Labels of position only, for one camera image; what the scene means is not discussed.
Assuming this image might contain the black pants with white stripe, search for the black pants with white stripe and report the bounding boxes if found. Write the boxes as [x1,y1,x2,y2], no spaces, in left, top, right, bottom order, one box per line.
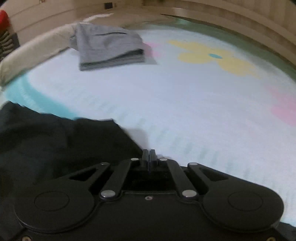
[1,102,142,240]

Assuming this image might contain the floral bed sheet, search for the floral bed sheet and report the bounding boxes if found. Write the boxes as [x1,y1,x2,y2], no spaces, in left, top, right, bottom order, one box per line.
[1,20,295,225]

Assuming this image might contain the folded grey pants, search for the folded grey pants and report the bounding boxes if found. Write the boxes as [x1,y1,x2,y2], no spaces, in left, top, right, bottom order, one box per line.
[69,23,145,71]

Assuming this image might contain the beige long pillow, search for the beige long pillow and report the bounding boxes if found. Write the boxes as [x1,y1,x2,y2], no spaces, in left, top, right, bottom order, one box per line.
[0,24,77,88]

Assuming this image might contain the wooden bed headboard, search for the wooden bed headboard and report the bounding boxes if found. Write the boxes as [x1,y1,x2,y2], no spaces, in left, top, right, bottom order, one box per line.
[1,1,295,64]

